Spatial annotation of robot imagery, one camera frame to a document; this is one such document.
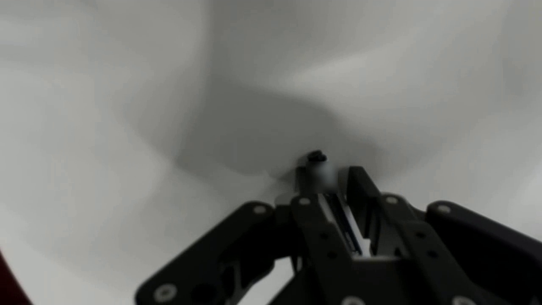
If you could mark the black and white pen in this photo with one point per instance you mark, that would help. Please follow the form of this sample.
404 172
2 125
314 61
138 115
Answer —
322 169

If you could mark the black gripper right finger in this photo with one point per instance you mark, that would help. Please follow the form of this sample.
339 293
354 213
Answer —
480 247

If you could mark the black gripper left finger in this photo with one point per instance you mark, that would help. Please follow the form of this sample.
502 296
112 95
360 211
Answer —
238 237

